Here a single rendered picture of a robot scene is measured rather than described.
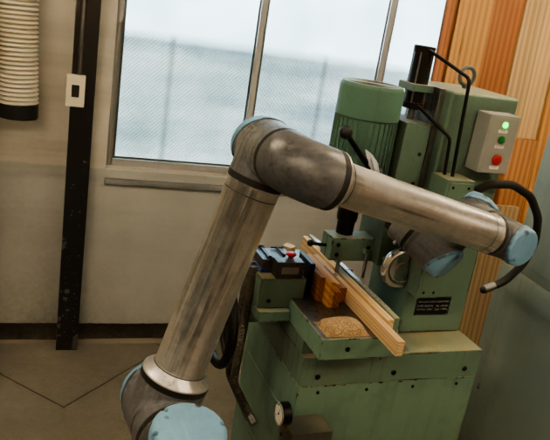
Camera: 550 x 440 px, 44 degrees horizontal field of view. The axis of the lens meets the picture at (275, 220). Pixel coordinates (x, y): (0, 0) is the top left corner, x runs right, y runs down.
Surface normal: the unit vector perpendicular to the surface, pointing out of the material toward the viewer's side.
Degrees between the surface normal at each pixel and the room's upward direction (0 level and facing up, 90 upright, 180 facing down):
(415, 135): 90
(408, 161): 90
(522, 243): 92
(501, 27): 87
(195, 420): 6
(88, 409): 0
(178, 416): 6
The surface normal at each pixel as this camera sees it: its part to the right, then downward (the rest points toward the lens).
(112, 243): 0.28, 0.34
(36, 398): 0.16, -0.94
